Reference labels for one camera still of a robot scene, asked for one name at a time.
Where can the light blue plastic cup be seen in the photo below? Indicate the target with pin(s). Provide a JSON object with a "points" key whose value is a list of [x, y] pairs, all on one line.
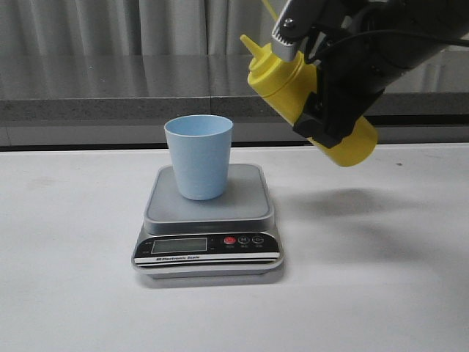
{"points": [[199, 147]]}

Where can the silver electronic kitchen scale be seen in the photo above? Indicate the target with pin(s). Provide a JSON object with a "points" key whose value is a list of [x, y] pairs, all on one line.
{"points": [[233, 234]]}

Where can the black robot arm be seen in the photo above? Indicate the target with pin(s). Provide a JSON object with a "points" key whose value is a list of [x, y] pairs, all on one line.
{"points": [[416, 31]]}

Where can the grey curtain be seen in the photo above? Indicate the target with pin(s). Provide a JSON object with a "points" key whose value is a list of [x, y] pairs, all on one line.
{"points": [[126, 28]]}

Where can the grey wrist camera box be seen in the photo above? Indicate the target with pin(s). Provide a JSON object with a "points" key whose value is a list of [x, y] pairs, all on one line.
{"points": [[294, 23]]}

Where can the grey stone counter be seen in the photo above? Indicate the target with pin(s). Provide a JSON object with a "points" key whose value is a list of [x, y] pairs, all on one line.
{"points": [[115, 102]]}

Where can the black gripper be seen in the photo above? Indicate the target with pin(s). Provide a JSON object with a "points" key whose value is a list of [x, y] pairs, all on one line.
{"points": [[340, 38]]}

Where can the yellow squeeze bottle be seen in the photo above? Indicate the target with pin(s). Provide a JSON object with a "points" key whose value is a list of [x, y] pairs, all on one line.
{"points": [[285, 86]]}

